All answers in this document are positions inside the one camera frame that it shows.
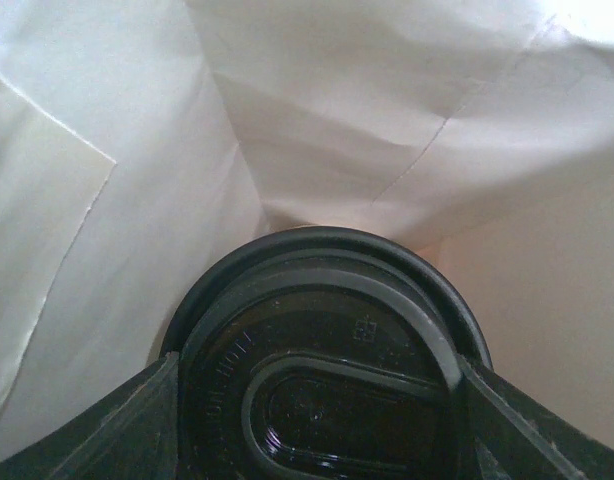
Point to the orange paper bag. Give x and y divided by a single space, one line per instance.
141 141

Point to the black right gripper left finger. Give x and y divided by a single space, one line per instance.
129 434

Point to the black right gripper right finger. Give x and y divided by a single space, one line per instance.
515 437

